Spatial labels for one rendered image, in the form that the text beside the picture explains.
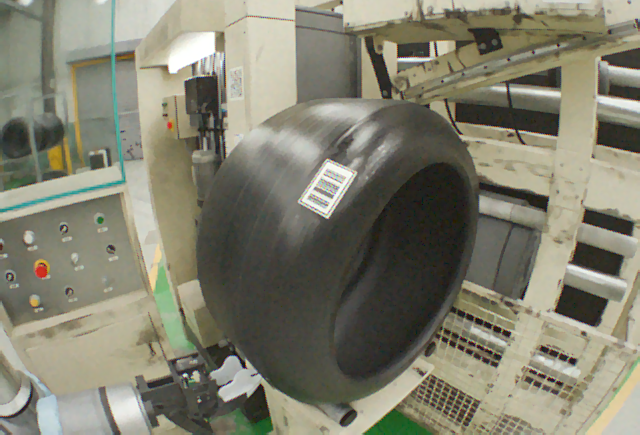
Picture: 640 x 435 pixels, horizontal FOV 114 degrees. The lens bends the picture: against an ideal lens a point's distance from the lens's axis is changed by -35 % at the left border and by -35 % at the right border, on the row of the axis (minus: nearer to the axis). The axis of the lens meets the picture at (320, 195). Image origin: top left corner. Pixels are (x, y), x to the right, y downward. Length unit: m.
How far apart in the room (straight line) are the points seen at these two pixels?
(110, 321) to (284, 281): 0.85
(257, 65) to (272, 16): 0.12
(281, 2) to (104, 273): 0.92
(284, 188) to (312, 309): 0.14
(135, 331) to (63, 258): 0.34
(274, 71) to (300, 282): 0.50
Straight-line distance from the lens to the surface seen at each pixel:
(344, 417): 0.66
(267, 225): 0.37
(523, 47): 0.76
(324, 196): 0.35
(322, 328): 0.41
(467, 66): 0.80
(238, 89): 0.74
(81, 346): 1.18
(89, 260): 1.08
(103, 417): 0.50
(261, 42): 0.72
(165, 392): 0.50
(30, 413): 0.95
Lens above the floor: 1.48
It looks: 18 degrees down
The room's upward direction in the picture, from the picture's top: 1 degrees counter-clockwise
